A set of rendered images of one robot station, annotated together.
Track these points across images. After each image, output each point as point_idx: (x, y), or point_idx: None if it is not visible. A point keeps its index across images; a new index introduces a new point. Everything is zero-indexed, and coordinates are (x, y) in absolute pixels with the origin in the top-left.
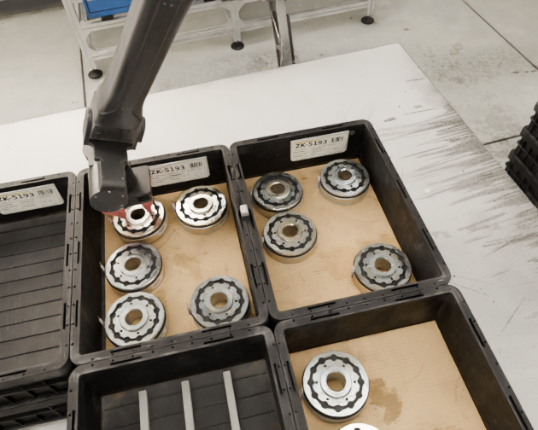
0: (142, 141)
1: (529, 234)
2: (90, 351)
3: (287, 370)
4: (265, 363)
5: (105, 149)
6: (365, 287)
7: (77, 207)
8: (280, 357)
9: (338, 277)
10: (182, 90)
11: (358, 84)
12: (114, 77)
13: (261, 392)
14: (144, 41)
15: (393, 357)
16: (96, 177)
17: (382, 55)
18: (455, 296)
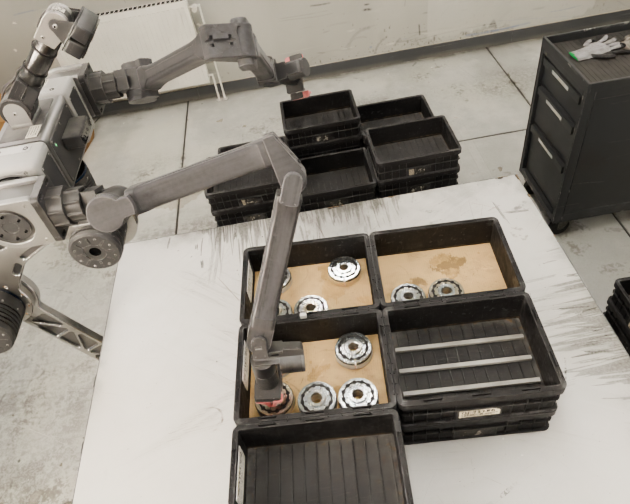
0: (148, 443)
1: (316, 220)
2: None
3: (408, 302)
4: (391, 333)
5: (273, 348)
6: (355, 277)
7: (272, 419)
8: (401, 304)
9: (343, 293)
10: (94, 408)
11: (155, 276)
12: (275, 288)
13: (407, 335)
14: (291, 246)
15: (393, 276)
16: (291, 357)
17: (130, 256)
18: (376, 233)
